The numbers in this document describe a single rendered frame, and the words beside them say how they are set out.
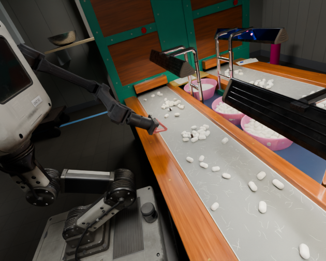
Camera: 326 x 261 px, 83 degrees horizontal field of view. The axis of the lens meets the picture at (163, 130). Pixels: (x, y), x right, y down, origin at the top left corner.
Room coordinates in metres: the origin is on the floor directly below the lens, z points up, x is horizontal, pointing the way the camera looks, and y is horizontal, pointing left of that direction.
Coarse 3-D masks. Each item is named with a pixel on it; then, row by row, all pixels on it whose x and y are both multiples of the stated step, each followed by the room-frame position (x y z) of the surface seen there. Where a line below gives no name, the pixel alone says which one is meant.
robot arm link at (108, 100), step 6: (102, 84) 1.10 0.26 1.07; (102, 90) 1.04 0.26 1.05; (108, 90) 1.08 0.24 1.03; (102, 96) 0.95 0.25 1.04; (108, 96) 0.91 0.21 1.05; (102, 102) 0.92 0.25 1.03; (108, 102) 0.84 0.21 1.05; (114, 102) 0.77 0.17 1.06; (108, 108) 0.80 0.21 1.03; (114, 108) 0.74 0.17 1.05; (120, 108) 0.73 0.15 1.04; (108, 114) 0.75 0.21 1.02; (114, 114) 0.72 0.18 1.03; (120, 114) 0.72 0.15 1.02; (114, 120) 0.71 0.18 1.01; (120, 120) 0.72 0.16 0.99
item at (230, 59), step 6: (228, 30) 1.34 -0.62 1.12; (234, 30) 1.34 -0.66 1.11; (240, 30) 1.20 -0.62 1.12; (246, 30) 1.19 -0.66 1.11; (252, 30) 1.19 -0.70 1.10; (216, 36) 1.33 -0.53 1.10; (216, 42) 1.32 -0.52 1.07; (228, 42) 1.18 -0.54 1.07; (216, 48) 1.32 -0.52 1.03; (228, 48) 1.19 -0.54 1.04; (216, 54) 1.33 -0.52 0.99; (216, 60) 1.33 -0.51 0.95; (222, 60) 1.27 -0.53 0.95; (228, 60) 1.20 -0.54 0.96; (228, 78) 1.20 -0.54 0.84; (222, 90) 1.31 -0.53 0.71
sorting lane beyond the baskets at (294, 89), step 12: (216, 72) 1.66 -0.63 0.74; (252, 72) 1.42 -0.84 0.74; (264, 72) 1.35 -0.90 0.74; (264, 84) 1.15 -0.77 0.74; (276, 84) 1.10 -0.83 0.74; (288, 84) 1.06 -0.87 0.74; (300, 84) 1.01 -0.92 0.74; (288, 96) 0.92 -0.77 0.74; (300, 96) 0.89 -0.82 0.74; (324, 108) 0.72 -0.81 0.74
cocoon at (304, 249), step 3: (300, 246) 0.20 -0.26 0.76; (303, 246) 0.20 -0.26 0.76; (306, 246) 0.19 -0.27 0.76; (300, 249) 0.19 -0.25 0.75; (303, 249) 0.19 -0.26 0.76; (306, 249) 0.19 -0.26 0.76; (300, 252) 0.19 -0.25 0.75; (303, 252) 0.18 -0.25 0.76; (306, 252) 0.18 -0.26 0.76; (303, 255) 0.18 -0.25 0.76; (306, 255) 0.18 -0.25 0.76; (306, 258) 0.17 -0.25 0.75
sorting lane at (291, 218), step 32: (160, 96) 1.48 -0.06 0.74; (224, 160) 0.58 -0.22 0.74; (256, 160) 0.53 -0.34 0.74; (224, 192) 0.42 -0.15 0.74; (256, 192) 0.39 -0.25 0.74; (288, 192) 0.36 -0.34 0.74; (224, 224) 0.31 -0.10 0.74; (256, 224) 0.29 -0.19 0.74; (288, 224) 0.26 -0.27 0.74; (320, 224) 0.24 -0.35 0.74; (256, 256) 0.21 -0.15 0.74; (288, 256) 0.19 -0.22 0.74; (320, 256) 0.17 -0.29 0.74
